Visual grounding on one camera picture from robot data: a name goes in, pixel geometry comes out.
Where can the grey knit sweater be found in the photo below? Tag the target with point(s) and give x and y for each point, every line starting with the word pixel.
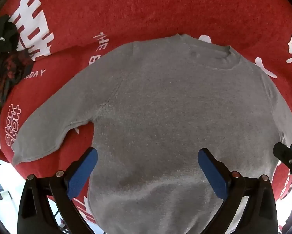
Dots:
pixel 180 117

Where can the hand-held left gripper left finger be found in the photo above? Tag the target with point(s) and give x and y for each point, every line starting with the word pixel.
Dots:
pixel 82 170

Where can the pile of dark clothes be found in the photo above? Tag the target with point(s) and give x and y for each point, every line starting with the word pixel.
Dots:
pixel 7 53

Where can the red printed blanket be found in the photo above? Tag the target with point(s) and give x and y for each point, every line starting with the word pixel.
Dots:
pixel 148 12

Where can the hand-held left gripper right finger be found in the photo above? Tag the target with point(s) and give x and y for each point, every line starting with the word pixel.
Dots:
pixel 212 173

